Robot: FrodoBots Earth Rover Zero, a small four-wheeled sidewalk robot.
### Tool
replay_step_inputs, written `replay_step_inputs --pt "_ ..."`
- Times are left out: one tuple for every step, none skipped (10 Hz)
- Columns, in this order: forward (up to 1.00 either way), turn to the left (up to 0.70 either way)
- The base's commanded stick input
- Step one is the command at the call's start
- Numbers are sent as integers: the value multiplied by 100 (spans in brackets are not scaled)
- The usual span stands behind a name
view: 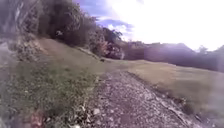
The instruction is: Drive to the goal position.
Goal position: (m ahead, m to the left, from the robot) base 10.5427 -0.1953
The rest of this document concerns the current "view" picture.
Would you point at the grey gravel path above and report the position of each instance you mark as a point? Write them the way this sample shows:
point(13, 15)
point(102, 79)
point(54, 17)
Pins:
point(128, 103)

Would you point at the grass slope with leaves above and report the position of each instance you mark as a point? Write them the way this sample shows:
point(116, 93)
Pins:
point(56, 86)

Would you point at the wood of bushy trees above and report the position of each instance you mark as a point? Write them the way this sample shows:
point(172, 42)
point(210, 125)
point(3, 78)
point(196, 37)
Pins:
point(66, 25)

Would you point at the open grass field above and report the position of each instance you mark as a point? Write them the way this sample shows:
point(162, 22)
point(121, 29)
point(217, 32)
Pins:
point(180, 78)

